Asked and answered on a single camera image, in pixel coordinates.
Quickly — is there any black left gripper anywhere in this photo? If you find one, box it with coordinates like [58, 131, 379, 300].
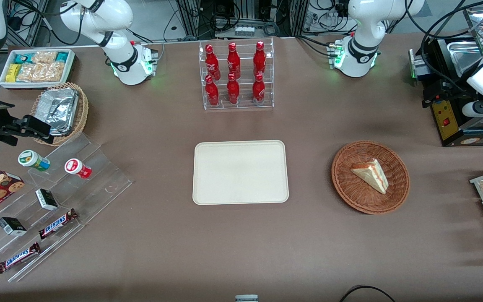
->
[422, 82, 478, 109]

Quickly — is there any white snack bin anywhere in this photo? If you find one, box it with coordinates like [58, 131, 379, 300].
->
[0, 49, 76, 90]

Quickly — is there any snickers bar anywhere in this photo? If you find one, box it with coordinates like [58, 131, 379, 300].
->
[0, 242, 41, 274]
[39, 208, 78, 240]

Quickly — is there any black food warmer machine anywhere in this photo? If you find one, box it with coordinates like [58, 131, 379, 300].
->
[408, 6, 483, 147]

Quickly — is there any black table cable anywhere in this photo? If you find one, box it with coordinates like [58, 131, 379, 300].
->
[339, 285, 396, 302]

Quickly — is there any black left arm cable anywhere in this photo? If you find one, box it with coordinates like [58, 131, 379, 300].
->
[405, 0, 483, 97]

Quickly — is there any cream plastic tray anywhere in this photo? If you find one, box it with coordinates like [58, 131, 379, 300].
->
[192, 140, 289, 206]

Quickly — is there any small black carton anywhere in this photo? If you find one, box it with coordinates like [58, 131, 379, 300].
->
[35, 189, 59, 211]
[0, 217, 27, 237]

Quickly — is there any light wicker basket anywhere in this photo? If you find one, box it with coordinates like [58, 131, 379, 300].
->
[31, 82, 89, 147]

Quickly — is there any clear acrylic stepped display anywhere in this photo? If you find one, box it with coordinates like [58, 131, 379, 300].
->
[0, 132, 134, 283]

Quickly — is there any brown wicker basket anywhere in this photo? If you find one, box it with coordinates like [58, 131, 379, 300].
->
[331, 141, 410, 215]

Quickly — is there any green lid cup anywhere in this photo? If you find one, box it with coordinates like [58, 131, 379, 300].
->
[18, 150, 51, 172]

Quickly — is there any steel warmer pan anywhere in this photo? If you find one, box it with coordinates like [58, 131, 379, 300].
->
[446, 41, 483, 79]

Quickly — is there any clear bag of crackers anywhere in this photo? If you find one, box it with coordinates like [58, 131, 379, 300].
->
[16, 61, 66, 83]
[32, 51, 58, 65]

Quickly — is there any triangle sandwich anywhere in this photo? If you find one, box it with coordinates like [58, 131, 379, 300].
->
[351, 158, 389, 195]

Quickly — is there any yellow snack packet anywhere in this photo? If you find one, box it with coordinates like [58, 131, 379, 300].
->
[6, 64, 22, 83]

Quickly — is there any red lid cup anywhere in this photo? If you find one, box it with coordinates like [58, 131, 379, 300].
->
[65, 158, 92, 180]

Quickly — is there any red soda bottle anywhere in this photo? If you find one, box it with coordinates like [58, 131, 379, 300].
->
[205, 75, 220, 107]
[205, 44, 220, 80]
[252, 72, 266, 105]
[227, 42, 241, 78]
[226, 73, 240, 105]
[253, 41, 267, 77]

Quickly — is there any clear acrylic bottle rack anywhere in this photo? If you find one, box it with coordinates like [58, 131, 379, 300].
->
[198, 37, 275, 110]

